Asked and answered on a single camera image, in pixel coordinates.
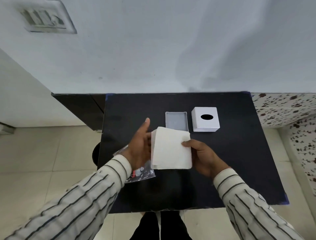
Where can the white tissue box tray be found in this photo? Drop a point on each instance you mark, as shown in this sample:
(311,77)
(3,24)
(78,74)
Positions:
(176,120)

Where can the black round stool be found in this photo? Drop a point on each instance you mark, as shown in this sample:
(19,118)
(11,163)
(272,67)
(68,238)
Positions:
(95,153)

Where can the white tissue paper stack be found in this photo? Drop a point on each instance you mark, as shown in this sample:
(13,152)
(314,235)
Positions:
(170,149)

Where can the person's right forearm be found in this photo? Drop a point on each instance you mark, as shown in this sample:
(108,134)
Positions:
(251,207)

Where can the person's black trousers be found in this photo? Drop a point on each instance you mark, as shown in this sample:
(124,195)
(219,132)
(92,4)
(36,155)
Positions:
(160,226)

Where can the person's left forearm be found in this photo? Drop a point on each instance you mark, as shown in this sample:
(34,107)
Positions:
(74,200)

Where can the black cabinet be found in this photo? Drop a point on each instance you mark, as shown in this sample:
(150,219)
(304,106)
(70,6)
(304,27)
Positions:
(81,108)

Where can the person's right hand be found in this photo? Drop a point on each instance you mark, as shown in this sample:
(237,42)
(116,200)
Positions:
(205,158)

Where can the person's left hand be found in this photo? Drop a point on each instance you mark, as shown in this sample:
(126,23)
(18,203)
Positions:
(138,148)

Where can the black table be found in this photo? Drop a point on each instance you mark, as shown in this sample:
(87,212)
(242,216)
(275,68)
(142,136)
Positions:
(197,153)

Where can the clear plastic wrapper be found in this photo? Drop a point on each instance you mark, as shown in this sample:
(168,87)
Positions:
(139,173)

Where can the white wall switch plate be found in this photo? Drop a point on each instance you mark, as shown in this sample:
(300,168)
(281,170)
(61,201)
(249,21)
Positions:
(48,18)

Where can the person's left thumb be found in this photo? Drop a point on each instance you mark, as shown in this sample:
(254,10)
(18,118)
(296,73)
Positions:
(145,127)

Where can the person's right thumb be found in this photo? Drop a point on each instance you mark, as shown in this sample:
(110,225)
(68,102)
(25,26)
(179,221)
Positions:
(190,144)

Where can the white tissue box lid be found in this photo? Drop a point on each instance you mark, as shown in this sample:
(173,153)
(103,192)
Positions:
(205,119)

